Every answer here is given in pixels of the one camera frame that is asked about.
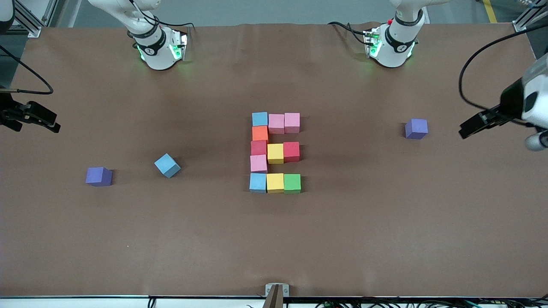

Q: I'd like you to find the pink foam cube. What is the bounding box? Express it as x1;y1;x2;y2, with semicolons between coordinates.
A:
284;113;301;134
250;155;268;174
268;114;285;135

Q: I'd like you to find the green foam cube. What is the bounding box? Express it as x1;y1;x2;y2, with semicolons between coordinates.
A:
284;174;302;195

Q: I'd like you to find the yellow foam cube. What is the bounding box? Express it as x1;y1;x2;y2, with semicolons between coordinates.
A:
266;173;285;194
267;144;285;165

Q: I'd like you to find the arm base connector plate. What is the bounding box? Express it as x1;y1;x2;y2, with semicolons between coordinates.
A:
170;32;189;60
364;28;382;58

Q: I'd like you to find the purple foam cube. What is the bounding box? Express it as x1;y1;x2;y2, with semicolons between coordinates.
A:
85;167;113;187
405;118;429;140

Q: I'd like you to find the brown table mat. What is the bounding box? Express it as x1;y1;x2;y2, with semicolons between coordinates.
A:
0;22;548;298

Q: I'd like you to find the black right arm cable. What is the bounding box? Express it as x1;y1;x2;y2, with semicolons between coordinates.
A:
0;45;54;95

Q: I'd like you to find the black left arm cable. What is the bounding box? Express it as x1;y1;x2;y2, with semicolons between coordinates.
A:
459;25;548;127

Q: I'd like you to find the aluminium frame post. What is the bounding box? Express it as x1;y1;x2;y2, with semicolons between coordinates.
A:
513;0;548;33
0;0;58;38

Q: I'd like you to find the black arm base cable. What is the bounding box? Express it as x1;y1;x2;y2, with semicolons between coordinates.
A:
152;15;197;31
328;21;369;44

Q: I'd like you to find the grey metal bracket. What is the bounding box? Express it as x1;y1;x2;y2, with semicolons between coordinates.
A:
265;283;290;308

